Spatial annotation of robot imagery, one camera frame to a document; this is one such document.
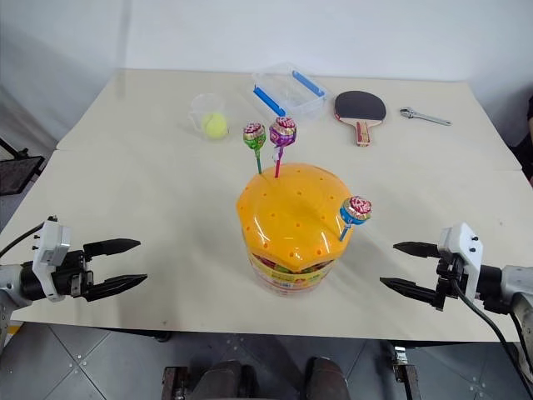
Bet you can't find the green wrapped lollipop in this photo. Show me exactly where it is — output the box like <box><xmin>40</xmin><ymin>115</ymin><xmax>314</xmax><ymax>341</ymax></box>
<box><xmin>242</xmin><ymin>121</ymin><xmax>267</xmax><ymax>175</ymax></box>

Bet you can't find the blue wrapped lollipop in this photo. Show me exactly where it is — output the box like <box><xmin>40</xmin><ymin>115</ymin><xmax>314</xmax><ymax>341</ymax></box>
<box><xmin>337</xmin><ymin>194</ymin><xmax>373</xmax><ymax>243</ymax></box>

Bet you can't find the clear plastic measuring cup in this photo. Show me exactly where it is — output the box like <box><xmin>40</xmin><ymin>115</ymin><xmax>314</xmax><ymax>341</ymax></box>
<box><xmin>188</xmin><ymin>92</ymin><xmax>231</xmax><ymax>141</ymax></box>

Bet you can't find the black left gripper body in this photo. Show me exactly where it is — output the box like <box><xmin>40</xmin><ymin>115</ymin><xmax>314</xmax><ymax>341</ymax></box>
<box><xmin>51</xmin><ymin>248</ymin><xmax>95</xmax><ymax>300</ymax></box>

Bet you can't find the clear plastic candy jar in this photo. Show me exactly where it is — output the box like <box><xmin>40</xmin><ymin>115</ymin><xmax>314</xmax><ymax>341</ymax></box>
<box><xmin>247</xmin><ymin>248</ymin><xmax>335</xmax><ymax>298</ymax></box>

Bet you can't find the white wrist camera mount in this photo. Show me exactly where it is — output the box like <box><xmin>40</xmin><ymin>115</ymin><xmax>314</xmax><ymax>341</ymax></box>
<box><xmin>438</xmin><ymin>222</ymin><xmax>486</xmax><ymax>302</ymax></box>
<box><xmin>32</xmin><ymin>215</ymin><xmax>73</xmax><ymax>303</ymax></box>

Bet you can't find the black table leg clamp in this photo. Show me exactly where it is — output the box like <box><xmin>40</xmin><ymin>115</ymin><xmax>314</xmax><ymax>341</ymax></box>
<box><xmin>390</xmin><ymin>342</ymin><xmax>419</xmax><ymax>400</ymax></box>

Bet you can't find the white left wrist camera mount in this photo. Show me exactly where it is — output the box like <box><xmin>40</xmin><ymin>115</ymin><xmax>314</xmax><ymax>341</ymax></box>
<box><xmin>32</xmin><ymin>215</ymin><xmax>73</xmax><ymax>303</ymax></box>

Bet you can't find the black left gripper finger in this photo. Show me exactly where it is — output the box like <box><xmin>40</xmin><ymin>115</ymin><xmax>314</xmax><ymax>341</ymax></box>
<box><xmin>84</xmin><ymin>273</ymin><xmax>149</xmax><ymax>303</ymax></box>
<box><xmin>82</xmin><ymin>237</ymin><xmax>142</xmax><ymax>258</ymax></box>

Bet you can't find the yellow tennis ball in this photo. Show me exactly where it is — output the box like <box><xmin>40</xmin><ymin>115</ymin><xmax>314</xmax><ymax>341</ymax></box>
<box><xmin>201</xmin><ymin>112</ymin><xmax>229</xmax><ymax>139</ymax></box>

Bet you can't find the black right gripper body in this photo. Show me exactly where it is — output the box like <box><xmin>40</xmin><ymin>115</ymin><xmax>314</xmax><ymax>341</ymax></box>
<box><xmin>432</xmin><ymin>253</ymin><xmax>465</xmax><ymax>312</ymax></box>

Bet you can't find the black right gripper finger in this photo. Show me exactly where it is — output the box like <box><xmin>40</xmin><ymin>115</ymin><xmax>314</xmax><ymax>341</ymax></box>
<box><xmin>379</xmin><ymin>277</ymin><xmax>439</xmax><ymax>308</ymax></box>
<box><xmin>392</xmin><ymin>241</ymin><xmax>442</xmax><ymax>261</ymax></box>

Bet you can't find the orange perforated jar lid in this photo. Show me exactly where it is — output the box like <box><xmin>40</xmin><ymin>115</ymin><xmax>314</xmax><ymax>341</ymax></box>
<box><xmin>235</xmin><ymin>162</ymin><xmax>355</xmax><ymax>273</ymax></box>

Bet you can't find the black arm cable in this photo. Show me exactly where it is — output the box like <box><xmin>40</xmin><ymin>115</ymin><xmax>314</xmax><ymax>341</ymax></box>
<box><xmin>0</xmin><ymin>223</ymin><xmax>45</xmax><ymax>258</ymax></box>
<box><xmin>451</xmin><ymin>277</ymin><xmax>533</xmax><ymax>380</ymax></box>

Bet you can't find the clear box with blue clips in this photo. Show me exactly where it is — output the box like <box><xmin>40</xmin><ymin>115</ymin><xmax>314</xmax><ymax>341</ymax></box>
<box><xmin>251</xmin><ymin>62</ymin><xmax>332</xmax><ymax>123</ymax></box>

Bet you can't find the purple wrapped lollipop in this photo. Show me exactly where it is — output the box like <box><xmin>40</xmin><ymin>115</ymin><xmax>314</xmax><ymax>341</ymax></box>
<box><xmin>267</xmin><ymin>116</ymin><xmax>298</xmax><ymax>179</ymax></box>

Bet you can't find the dark rounded shape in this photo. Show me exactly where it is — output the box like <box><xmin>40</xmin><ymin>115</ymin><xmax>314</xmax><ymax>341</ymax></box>
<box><xmin>305</xmin><ymin>357</ymin><xmax>351</xmax><ymax>400</ymax></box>
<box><xmin>194</xmin><ymin>359</ymin><xmax>256</xmax><ymax>400</ymax></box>

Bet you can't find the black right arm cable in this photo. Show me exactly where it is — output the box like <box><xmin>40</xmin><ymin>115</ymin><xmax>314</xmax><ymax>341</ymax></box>
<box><xmin>451</xmin><ymin>277</ymin><xmax>533</xmax><ymax>380</ymax></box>

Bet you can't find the dark metal bracket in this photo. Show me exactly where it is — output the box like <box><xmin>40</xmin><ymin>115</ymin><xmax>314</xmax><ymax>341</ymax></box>
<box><xmin>162</xmin><ymin>365</ymin><xmax>197</xmax><ymax>400</ymax></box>

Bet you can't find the dark object at room edge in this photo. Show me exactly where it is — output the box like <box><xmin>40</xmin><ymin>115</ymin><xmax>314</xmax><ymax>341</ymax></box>
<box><xmin>513</xmin><ymin>93</ymin><xmax>533</xmax><ymax>183</ymax></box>

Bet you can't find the black table tennis paddle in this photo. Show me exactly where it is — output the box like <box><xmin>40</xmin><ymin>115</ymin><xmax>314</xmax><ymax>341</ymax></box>
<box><xmin>333</xmin><ymin>89</ymin><xmax>388</xmax><ymax>148</ymax></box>

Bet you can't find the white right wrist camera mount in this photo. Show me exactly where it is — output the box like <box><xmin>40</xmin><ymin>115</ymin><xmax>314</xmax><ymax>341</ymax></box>
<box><xmin>438</xmin><ymin>222</ymin><xmax>486</xmax><ymax>302</ymax></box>

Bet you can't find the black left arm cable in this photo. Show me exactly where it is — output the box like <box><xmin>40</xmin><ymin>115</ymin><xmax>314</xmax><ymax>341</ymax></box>
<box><xmin>0</xmin><ymin>223</ymin><xmax>45</xmax><ymax>258</ymax></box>

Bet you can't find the black metal stand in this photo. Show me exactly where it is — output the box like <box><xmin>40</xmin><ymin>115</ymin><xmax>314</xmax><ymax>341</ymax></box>
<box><xmin>0</xmin><ymin>137</ymin><xmax>47</xmax><ymax>198</ymax></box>

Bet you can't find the silver adjustable wrench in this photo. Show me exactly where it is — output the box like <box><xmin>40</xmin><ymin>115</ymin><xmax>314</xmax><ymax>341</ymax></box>
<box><xmin>399</xmin><ymin>106</ymin><xmax>453</xmax><ymax>128</ymax></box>

